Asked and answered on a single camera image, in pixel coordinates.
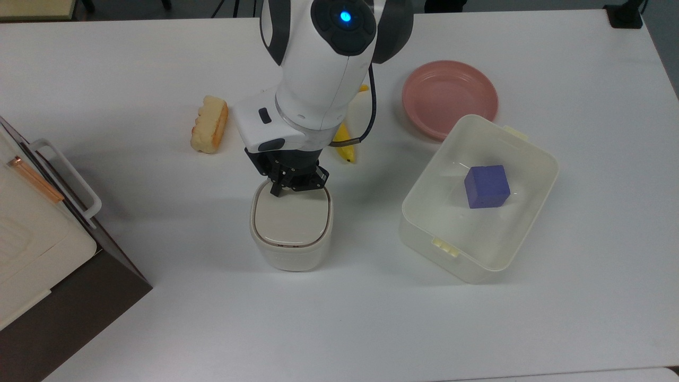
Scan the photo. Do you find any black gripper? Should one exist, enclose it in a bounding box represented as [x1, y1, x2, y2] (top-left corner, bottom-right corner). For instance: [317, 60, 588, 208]
[245, 147, 330, 198]

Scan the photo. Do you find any beige push-lid trash can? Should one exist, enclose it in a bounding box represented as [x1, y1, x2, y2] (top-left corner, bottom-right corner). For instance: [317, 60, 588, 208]
[249, 179, 335, 272]

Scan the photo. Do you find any yellow toy banana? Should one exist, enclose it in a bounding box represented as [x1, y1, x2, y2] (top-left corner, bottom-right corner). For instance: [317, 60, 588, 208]
[333, 84, 370, 163]

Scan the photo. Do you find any toy bread with orange crust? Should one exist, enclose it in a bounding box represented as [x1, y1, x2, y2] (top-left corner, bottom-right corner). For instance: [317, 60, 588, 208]
[190, 95, 229, 154]

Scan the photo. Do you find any pink plastic plate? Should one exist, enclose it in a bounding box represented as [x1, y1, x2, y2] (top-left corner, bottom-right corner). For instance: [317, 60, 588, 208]
[402, 60, 499, 142]

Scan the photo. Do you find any purple cube block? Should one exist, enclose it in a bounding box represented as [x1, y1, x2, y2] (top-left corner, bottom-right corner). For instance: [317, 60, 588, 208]
[464, 164, 511, 209]

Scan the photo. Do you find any translucent white plastic bin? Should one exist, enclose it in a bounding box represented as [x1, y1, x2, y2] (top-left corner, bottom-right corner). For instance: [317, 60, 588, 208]
[399, 114, 559, 285]

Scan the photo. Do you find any dark brown wooden cabinet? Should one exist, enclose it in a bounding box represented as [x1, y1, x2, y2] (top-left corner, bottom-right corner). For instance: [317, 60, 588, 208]
[0, 116, 153, 382]

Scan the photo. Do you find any orange strip on cream box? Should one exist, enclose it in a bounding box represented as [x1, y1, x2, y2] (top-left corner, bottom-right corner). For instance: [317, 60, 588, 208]
[8, 157, 65, 204]

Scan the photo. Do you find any cream plastic microwave box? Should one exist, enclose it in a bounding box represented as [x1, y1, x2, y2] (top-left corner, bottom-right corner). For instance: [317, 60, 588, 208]
[0, 127, 98, 331]

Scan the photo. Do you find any beige side table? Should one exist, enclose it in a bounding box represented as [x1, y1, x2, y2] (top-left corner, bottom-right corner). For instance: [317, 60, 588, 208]
[0, 0, 78, 22]

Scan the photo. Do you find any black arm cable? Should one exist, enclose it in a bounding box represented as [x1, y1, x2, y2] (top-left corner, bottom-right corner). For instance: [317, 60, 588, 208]
[339, 64, 378, 145]

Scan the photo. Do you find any white cabinet drawer handle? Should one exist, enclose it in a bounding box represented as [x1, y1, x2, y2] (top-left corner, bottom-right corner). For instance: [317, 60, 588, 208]
[29, 139, 102, 221]

